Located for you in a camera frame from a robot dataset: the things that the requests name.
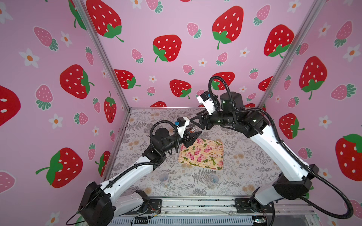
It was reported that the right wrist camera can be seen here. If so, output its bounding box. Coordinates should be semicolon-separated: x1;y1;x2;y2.
197;91;221;115

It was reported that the floral yellow tray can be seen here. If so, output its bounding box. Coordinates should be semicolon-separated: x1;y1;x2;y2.
178;138;224;170

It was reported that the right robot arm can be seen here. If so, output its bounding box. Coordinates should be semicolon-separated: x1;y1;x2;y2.
190;91;314;212

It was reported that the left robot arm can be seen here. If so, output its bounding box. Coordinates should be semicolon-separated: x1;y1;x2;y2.
78;126;202;226

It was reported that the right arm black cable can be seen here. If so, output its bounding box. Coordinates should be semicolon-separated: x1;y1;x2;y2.
208;75;354;220

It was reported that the aluminium front rail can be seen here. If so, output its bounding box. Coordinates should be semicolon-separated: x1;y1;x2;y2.
112;194;315;217

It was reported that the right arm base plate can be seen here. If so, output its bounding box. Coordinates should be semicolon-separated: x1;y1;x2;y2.
234;198;274;214

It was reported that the clear candy jar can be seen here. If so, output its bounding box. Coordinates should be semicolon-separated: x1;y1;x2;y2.
207;173;220;189
187;127;201;132
158;172;170;187

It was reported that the white vented strip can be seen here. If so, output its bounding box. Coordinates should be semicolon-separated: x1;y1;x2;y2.
110;216;254;226

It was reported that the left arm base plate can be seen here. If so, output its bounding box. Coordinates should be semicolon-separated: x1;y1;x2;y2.
126;190;162;215

